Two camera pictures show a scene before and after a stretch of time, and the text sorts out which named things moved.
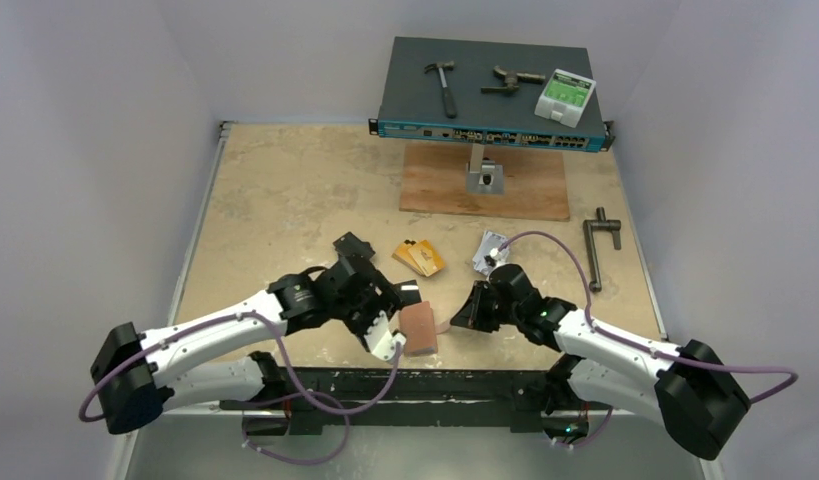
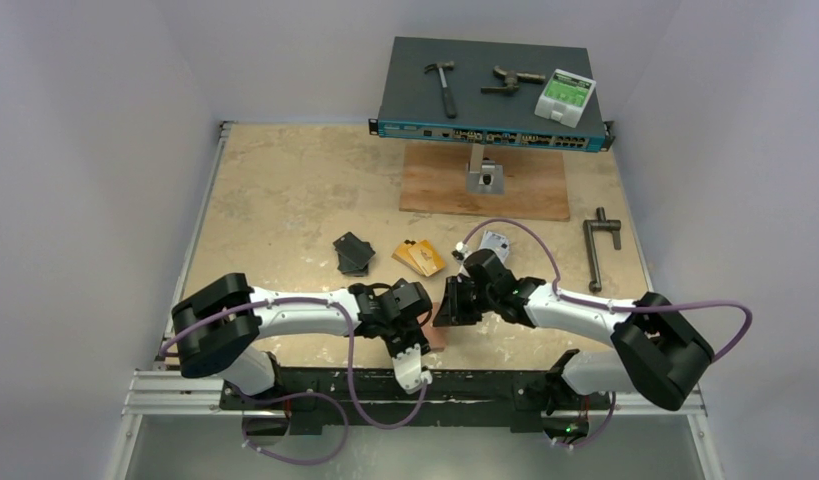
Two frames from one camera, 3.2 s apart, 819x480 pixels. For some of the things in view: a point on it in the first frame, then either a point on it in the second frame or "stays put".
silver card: [490, 241] stays put
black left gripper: [388, 301] to [416, 338]
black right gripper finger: [470, 314] to [448, 314]
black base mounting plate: [326, 400] stays put
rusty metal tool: [512, 78] stays put
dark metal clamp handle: [600, 223] stays put
